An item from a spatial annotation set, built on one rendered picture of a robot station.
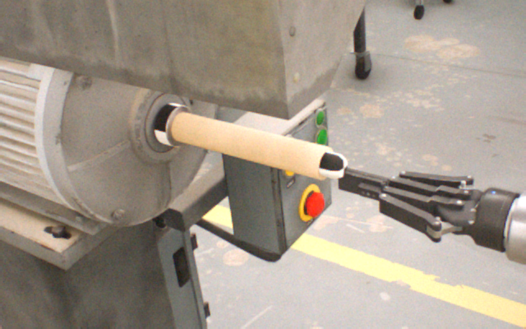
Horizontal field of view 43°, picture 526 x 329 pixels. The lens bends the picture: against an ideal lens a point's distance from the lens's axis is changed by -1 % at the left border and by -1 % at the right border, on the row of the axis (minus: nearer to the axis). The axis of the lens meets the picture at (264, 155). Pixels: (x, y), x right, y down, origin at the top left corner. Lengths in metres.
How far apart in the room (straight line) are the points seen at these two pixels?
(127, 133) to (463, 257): 1.92
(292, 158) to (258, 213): 0.40
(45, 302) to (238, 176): 0.33
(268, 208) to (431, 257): 1.54
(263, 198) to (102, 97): 0.38
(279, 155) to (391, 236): 1.96
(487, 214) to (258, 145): 0.31
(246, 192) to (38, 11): 0.54
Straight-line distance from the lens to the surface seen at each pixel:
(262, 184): 0.98
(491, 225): 0.83
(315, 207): 1.04
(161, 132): 0.72
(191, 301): 1.24
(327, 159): 0.62
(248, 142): 0.66
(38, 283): 0.96
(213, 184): 1.02
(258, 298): 2.35
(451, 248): 2.54
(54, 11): 0.54
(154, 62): 0.47
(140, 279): 1.05
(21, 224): 0.88
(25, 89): 0.73
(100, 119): 0.69
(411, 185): 0.90
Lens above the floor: 1.58
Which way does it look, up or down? 30 degrees down
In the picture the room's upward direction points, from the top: 6 degrees counter-clockwise
